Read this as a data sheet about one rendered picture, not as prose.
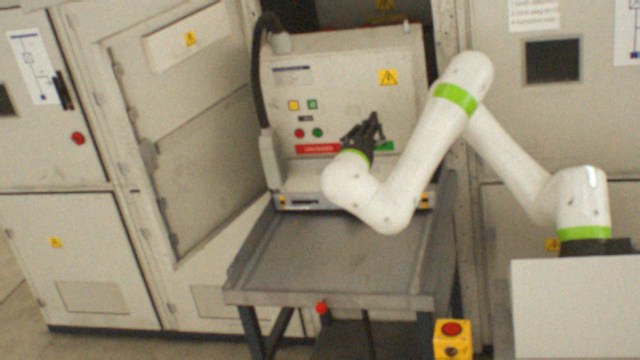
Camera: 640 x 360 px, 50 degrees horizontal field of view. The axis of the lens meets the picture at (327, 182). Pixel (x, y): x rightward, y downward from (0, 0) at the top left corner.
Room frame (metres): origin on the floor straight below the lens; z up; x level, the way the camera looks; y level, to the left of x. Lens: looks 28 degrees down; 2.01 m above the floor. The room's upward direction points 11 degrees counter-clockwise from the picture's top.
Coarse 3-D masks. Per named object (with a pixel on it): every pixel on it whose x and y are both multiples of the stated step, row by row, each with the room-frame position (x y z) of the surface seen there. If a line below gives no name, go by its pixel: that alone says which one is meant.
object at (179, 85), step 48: (192, 0) 2.11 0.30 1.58; (240, 0) 2.28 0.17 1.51; (96, 48) 1.81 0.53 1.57; (144, 48) 1.95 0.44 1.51; (192, 48) 2.07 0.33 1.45; (240, 48) 2.28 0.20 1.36; (144, 96) 1.91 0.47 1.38; (192, 96) 2.06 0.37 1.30; (240, 96) 2.21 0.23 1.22; (144, 144) 1.84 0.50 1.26; (192, 144) 2.02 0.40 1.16; (240, 144) 2.19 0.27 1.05; (144, 192) 1.81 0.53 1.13; (192, 192) 1.97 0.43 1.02; (240, 192) 2.14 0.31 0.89; (192, 240) 1.92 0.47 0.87
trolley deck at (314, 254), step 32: (448, 192) 1.95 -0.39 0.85; (288, 224) 1.94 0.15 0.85; (320, 224) 1.91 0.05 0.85; (352, 224) 1.87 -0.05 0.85; (416, 224) 1.80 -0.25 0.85; (448, 224) 1.80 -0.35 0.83; (288, 256) 1.76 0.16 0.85; (320, 256) 1.72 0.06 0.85; (352, 256) 1.69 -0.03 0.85; (384, 256) 1.66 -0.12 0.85; (416, 256) 1.63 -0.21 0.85; (224, 288) 1.66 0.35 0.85; (256, 288) 1.63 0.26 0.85; (288, 288) 1.60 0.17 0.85; (320, 288) 1.57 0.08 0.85; (352, 288) 1.54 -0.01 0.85; (384, 288) 1.51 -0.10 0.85
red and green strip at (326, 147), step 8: (304, 144) 1.98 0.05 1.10; (312, 144) 1.97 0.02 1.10; (320, 144) 1.97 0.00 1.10; (328, 144) 1.96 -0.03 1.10; (336, 144) 1.95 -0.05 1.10; (392, 144) 1.89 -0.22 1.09; (296, 152) 1.99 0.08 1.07; (304, 152) 1.98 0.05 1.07; (312, 152) 1.98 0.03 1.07; (320, 152) 1.97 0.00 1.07; (328, 152) 1.96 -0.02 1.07; (336, 152) 1.95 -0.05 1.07
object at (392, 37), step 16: (320, 32) 2.18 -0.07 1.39; (336, 32) 2.14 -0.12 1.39; (352, 32) 2.11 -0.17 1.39; (368, 32) 2.08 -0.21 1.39; (384, 32) 2.05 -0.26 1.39; (400, 32) 2.01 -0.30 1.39; (416, 32) 1.98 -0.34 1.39; (304, 48) 2.04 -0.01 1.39; (320, 48) 2.01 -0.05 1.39; (336, 48) 1.98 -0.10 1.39; (352, 48) 1.95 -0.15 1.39; (368, 48) 1.91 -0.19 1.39; (384, 48) 1.89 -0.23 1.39; (400, 48) 1.87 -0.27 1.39; (416, 48) 1.95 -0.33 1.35; (416, 64) 1.92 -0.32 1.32; (416, 80) 1.89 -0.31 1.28; (416, 96) 1.87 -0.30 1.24
